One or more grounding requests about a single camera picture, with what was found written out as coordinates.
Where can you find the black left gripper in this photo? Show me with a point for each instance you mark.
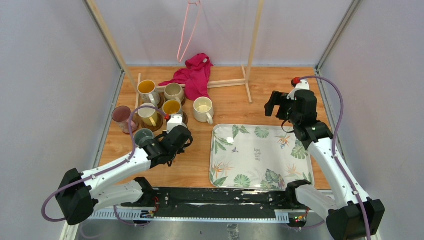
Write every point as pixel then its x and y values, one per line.
pixel 180 150

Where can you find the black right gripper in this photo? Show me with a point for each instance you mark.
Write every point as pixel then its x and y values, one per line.
pixel 277 98

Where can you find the grey ceramic mug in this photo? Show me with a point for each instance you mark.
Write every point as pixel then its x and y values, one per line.
pixel 142 135

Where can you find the pale yellow mug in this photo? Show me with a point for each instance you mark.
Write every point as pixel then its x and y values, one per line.
pixel 148 114

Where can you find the blue mug yellow inside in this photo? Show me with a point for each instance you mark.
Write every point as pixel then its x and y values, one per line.
pixel 172 107

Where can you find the pink ceramic mug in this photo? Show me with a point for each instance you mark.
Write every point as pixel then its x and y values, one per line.
pixel 122 117

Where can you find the glass mug yellow inside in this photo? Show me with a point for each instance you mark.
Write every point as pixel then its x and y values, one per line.
pixel 149 93

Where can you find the cream white mug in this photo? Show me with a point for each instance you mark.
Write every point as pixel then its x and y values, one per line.
pixel 204 110

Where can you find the beige ceramic mug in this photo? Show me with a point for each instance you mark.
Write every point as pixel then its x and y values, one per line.
pixel 174 91

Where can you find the floral white serving tray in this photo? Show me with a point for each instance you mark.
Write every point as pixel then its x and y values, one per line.
pixel 257 157

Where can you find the magenta cloth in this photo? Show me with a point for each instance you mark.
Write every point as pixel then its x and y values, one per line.
pixel 195 76

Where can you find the amber brown coaster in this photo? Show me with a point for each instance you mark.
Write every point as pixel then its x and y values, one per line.
pixel 159 125

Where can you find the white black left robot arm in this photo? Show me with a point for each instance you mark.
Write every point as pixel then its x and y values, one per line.
pixel 80 194

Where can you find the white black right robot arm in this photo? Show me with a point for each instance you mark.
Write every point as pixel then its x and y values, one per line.
pixel 351 213

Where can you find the wooden drying rack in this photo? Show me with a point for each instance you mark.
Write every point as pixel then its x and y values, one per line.
pixel 212 84

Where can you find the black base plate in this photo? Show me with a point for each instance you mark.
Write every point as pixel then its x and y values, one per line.
pixel 215 203

